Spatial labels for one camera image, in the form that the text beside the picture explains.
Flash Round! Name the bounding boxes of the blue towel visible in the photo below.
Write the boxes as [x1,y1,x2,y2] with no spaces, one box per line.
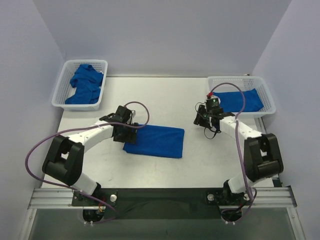
[213,89,264,113]
[123,125,185,159]

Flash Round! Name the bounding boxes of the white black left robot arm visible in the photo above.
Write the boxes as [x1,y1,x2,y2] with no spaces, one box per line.
[42,105,139,196]

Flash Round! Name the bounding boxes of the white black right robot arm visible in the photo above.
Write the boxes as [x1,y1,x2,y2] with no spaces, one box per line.
[193,104,284,196]

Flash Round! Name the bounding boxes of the crumpled blue towels in basket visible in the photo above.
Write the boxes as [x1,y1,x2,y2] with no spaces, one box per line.
[65,64,104,105]

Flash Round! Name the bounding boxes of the white perforated right basket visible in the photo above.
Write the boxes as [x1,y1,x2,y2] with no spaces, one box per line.
[207,75,276,119]

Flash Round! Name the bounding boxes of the white perforated basket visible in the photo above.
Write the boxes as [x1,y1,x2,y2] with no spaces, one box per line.
[207,75,276,119]
[51,59,108,112]

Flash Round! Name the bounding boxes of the white perforated left basket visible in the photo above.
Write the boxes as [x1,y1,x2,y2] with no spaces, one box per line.
[51,59,108,112]

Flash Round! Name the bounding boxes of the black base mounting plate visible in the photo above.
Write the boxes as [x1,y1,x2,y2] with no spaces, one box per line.
[71,188,249,221]

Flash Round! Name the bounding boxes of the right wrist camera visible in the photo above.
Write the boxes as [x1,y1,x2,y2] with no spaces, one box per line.
[205,92,224,115]

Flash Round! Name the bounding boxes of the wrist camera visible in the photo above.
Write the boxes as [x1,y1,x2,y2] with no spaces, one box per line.
[205,92,224,115]
[131,110,136,118]

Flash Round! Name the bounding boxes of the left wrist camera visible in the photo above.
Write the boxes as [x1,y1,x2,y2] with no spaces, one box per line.
[131,110,136,118]

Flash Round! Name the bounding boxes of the aluminium frame rail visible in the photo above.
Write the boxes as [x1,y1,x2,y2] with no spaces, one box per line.
[18,117,307,240]

